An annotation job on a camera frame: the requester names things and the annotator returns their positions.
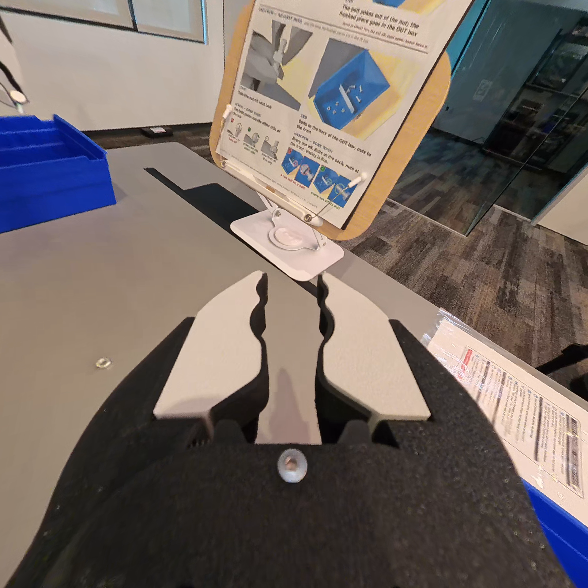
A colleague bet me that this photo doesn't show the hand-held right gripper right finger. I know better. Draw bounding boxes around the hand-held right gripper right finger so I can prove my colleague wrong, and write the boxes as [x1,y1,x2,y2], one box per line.
[317,272,432,422]

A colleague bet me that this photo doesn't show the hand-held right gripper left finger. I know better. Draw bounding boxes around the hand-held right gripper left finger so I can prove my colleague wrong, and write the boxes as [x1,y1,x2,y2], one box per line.
[153,271,269,421]

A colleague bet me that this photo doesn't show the blue bin with black divider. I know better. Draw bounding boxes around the blue bin with black divider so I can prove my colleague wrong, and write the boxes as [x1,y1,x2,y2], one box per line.
[0,114,117,234]

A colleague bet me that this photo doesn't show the paper sheet in plastic sleeve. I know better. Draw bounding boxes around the paper sheet in plastic sleeve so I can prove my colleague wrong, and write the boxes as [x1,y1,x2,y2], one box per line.
[420,309,588,529]

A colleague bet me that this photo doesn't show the blue plastic bin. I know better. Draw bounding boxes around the blue plastic bin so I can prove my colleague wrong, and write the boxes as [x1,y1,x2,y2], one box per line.
[523,479,588,588]

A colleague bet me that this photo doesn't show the colour printed instruction sheet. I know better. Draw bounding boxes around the colour printed instruction sheet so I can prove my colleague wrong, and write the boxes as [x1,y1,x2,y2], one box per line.
[216,0,474,230]

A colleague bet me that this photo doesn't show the small white round device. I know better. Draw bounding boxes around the small white round device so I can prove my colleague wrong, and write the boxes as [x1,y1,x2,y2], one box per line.
[0,60,29,114]

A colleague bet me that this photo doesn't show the framed wall panel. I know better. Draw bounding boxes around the framed wall panel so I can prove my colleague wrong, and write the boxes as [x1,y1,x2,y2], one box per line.
[0,0,208,45]

